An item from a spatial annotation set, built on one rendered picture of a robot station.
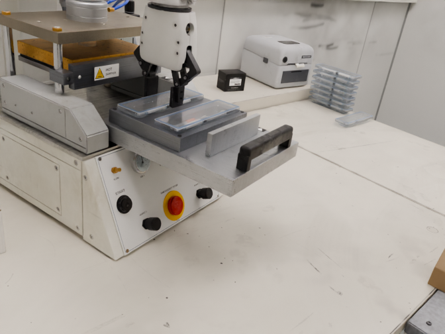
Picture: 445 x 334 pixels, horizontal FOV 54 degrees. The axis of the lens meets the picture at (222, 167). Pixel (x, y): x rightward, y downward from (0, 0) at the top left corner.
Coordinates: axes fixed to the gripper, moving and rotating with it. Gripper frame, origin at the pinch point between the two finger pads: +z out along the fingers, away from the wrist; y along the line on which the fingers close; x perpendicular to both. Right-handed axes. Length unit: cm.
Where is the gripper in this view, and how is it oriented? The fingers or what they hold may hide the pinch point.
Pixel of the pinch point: (163, 92)
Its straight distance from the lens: 83.6
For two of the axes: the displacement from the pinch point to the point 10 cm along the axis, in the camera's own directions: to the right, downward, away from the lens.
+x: -5.7, 3.0, -7.6
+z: -1.3, 8.9, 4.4
